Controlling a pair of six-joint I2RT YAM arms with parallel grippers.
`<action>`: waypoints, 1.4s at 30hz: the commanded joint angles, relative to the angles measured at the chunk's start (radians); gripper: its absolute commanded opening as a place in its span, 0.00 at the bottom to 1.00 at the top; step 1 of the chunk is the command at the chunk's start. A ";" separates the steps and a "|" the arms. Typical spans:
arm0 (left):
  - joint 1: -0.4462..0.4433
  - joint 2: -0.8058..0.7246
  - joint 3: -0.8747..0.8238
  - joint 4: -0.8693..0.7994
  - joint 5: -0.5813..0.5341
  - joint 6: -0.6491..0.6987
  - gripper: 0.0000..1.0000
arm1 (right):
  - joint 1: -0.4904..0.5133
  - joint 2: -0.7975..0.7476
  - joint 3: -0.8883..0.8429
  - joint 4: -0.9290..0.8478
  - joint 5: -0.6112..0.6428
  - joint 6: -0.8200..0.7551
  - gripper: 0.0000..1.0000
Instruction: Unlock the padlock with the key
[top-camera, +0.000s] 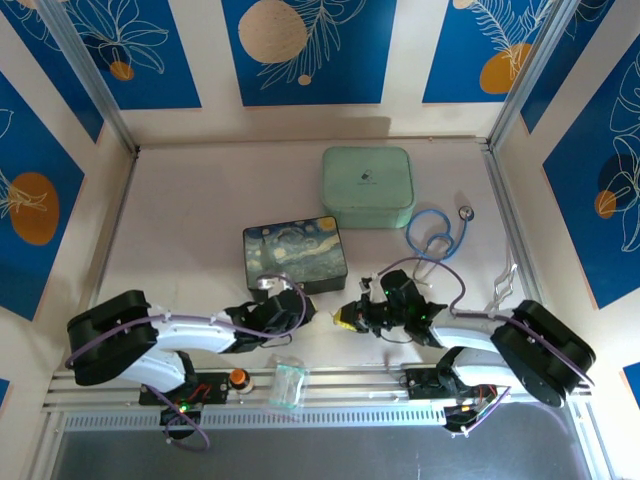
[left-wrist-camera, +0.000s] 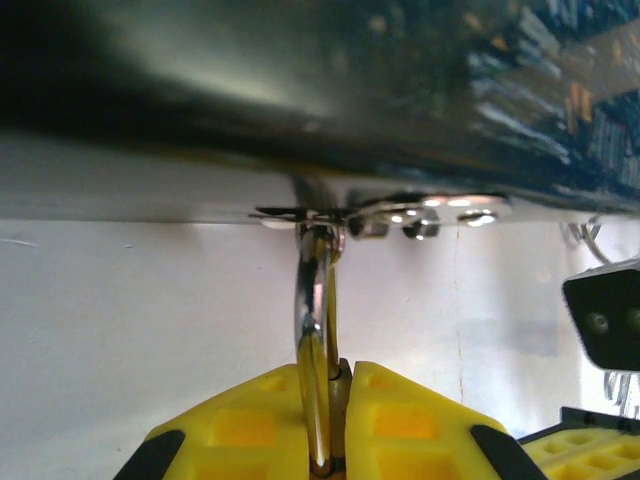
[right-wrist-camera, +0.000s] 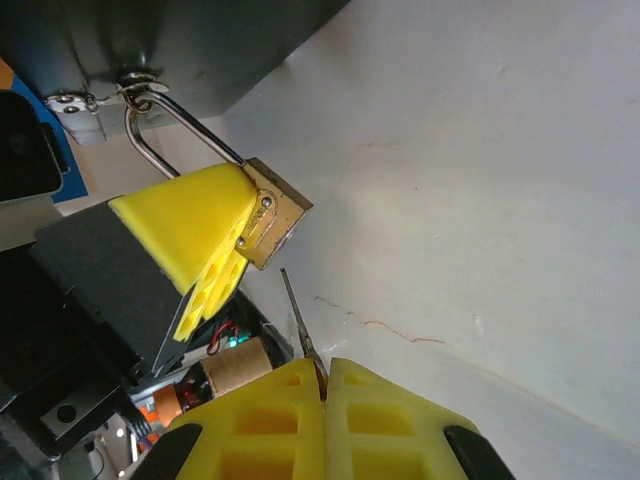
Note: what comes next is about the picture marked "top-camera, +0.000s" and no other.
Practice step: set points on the yellow padlock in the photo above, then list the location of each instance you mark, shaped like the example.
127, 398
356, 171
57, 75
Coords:
345, 321

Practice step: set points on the clear plastic bag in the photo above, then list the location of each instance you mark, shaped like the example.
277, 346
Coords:
289, 385

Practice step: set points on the mint green square case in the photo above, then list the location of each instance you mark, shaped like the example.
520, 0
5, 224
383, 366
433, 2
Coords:
367, 185

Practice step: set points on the blue stethoscope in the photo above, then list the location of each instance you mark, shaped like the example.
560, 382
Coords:
466, 213

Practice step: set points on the starry night print box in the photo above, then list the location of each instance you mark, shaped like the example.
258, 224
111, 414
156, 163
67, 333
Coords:
295, 250

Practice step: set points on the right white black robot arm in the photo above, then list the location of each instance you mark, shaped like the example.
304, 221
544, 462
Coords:
470, 334

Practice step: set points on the blue floral wall panel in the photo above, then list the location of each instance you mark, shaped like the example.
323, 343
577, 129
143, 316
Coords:
40, 240
470, 50
50, 65
585, 200
150, 80
320, 50
575, 65

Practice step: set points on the aluminium front frame rail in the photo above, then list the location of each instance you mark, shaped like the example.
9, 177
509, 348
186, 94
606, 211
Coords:
350, 385

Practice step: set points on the aluminium frame post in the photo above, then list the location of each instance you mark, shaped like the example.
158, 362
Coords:
91, 75
530, 75

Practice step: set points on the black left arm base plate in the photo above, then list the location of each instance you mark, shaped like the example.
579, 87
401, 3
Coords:
220, 387

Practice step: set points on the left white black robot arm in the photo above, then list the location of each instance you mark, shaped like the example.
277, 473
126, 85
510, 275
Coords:
190, 336

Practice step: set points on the aluminium side rail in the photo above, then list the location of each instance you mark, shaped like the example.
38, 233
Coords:
119, 210
512, 220

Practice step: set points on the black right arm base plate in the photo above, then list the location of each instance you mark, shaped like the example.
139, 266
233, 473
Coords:
420, 385

